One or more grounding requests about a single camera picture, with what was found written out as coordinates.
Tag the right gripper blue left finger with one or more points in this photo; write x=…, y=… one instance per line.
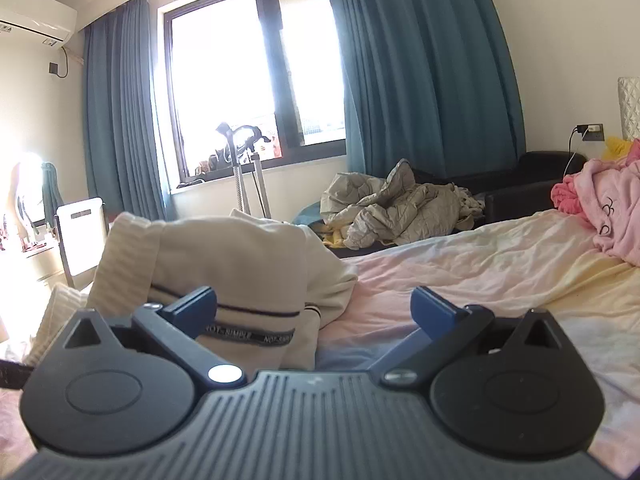
x=171, y=332

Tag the teal curtain of window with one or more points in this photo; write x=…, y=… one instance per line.
x=124, y=156
x=430, y=81

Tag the white wall air conditioner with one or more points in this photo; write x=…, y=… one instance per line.
x=48, y=22

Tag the yellow plush toy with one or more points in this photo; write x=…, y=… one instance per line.
x=615, y=148

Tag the teal curtain left of window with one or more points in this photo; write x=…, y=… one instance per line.
x=124, y=156

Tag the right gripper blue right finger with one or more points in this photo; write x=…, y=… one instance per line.
x=444, y=332

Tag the cream white hooded sweatshirt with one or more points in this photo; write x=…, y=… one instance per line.
x=276, y=285

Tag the grey crumpled quilt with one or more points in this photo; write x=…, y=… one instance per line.
x=358, y=211

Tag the black armchair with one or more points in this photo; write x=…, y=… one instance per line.
x=519, y=192

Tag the white air purifier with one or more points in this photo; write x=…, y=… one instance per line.
x=82, y=231

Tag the dark framed window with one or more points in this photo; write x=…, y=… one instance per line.
x=268, y=64

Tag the teal curtain right of window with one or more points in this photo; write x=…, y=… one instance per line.
x=430, y=81

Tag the pink fluffy garment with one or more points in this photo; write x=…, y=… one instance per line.
x=606, y=196

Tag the black wall socket with cable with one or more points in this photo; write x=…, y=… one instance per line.
x=57, y=71

